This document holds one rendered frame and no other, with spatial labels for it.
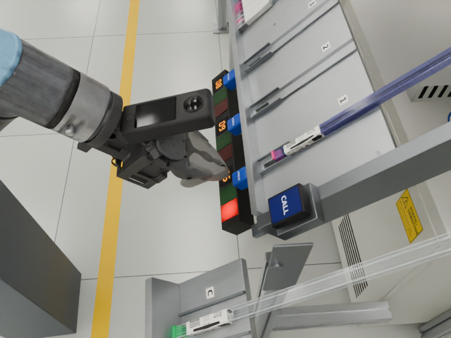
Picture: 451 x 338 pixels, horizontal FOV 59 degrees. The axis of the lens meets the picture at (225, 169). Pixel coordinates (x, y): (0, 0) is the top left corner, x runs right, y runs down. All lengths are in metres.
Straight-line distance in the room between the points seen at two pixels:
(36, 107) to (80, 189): 1.07
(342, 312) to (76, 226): 0.90
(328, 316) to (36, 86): 0.74
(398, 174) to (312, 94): 0.19
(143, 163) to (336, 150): 0.25
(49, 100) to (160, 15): 1.75
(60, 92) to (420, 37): 0.85
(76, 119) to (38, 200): 1.09
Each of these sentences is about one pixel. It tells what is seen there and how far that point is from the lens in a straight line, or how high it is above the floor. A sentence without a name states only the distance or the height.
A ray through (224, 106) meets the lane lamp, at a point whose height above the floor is 0.66.
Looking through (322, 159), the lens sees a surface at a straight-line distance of 0.54.
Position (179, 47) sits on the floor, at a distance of 1.96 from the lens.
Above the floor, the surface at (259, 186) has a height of 0.73.
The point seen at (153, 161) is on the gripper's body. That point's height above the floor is 0.80.
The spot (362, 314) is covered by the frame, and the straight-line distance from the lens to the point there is 0.97.
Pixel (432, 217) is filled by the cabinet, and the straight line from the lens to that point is 0.78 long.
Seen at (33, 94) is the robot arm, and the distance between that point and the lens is 0.45.
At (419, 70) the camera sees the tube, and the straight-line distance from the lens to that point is 0.52.
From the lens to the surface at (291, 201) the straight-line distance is 0.48.
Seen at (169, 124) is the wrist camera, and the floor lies 0.86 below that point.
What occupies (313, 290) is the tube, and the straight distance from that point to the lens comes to 0.39.
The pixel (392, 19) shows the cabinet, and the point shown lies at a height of 0.62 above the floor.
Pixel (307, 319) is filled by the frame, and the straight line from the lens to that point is 0.94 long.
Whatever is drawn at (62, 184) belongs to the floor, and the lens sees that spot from 1.55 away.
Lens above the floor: 1.21
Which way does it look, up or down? 56 degrees down
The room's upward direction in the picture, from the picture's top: straight up
